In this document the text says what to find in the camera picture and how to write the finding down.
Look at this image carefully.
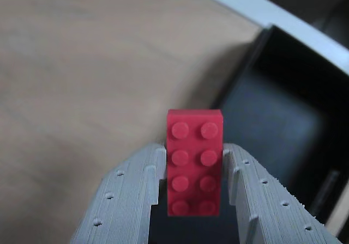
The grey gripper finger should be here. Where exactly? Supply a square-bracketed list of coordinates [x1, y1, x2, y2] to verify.
[223, 142, 342, 244]
[69, 142, 168, 244]

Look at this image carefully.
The red lego block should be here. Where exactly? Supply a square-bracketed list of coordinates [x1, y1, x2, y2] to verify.
[166, 108, 225, 217]

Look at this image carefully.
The black open bin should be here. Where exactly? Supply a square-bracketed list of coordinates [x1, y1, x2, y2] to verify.
[148, 23, 349, 244]

